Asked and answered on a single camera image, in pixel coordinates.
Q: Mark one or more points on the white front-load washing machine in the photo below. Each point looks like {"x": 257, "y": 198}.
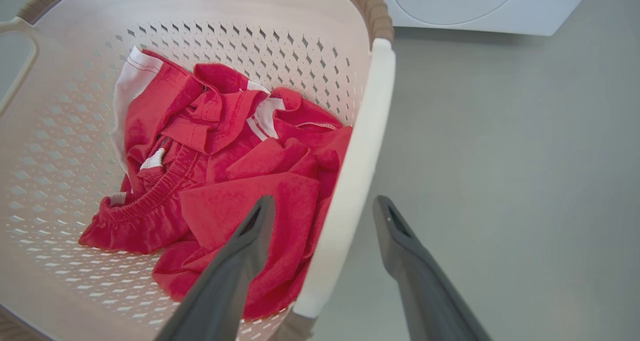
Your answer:
{"x": 555, "y": 6}

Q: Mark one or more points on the red white-trimmed clothing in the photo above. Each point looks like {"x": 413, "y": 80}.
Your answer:
{"x": 235, "y": 181}

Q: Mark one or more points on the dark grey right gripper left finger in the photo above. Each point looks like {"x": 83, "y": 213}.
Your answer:
{"x": 227, "y": 286}

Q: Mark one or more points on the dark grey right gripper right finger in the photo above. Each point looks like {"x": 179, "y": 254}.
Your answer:
{"x": 425, "y": 291}

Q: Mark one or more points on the cream perforated laundry basket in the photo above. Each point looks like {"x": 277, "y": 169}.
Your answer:
{"x": 65, "y": 146}

